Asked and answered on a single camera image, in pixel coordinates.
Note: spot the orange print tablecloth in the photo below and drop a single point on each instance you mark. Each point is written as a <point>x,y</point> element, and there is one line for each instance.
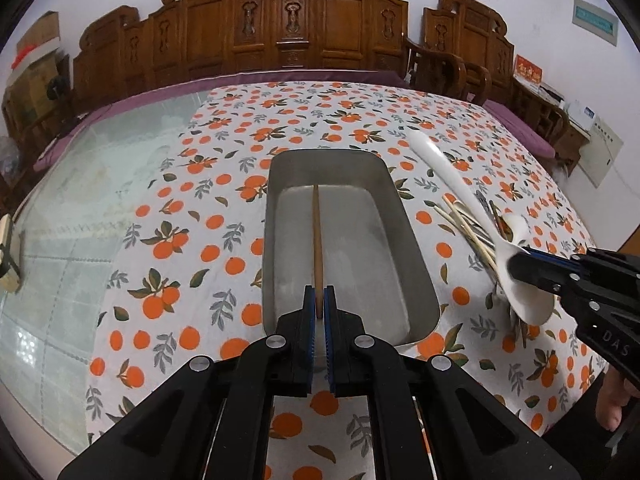
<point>210,210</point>

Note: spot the small white ceramic spoon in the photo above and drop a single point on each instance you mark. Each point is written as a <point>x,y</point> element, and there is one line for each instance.
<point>517,227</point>

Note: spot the white appliance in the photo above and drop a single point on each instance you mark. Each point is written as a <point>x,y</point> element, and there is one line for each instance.
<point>580,115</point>

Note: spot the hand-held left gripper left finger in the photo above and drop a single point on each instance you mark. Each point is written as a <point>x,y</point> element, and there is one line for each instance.
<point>312,330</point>

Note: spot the cardboard box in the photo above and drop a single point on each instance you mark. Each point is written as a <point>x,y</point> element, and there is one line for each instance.
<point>37,35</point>

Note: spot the wooden side chair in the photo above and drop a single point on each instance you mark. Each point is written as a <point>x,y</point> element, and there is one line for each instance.
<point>537,110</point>

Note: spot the white wall box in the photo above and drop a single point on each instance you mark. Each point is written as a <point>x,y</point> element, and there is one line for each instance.
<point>602,150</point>

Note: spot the carved wooden armchair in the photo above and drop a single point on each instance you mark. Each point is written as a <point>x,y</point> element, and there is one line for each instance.
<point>465,40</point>

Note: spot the green wall panel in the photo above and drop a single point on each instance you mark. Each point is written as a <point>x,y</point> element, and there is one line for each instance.
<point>595,21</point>

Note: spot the small purple seat cushion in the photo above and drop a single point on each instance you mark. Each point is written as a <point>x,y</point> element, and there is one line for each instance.
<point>520,127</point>

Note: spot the rectangular metal tray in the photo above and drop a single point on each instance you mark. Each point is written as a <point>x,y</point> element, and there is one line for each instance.
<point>370,240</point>

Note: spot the person's right hand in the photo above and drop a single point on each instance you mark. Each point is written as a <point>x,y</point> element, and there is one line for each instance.
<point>611,402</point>

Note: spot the long purple seat cushion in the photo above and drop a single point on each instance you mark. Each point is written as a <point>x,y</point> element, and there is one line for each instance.
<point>120,105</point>

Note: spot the red desk calendar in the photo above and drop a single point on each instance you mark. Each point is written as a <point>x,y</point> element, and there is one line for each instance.
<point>528,69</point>

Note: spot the carved wooden bench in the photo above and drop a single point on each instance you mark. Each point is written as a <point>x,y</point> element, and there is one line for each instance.
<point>260,25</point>

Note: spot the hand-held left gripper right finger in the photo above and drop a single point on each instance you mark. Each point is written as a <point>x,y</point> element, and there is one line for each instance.
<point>330,330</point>

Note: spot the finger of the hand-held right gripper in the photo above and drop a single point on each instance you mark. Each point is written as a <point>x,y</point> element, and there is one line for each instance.
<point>555,253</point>
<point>535,275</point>

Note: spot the light wooden chopstick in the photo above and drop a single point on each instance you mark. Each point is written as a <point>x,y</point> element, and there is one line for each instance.
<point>462,220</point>
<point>465,238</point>

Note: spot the large white plastic spoon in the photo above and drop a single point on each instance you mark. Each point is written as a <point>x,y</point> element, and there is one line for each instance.
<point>535,305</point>

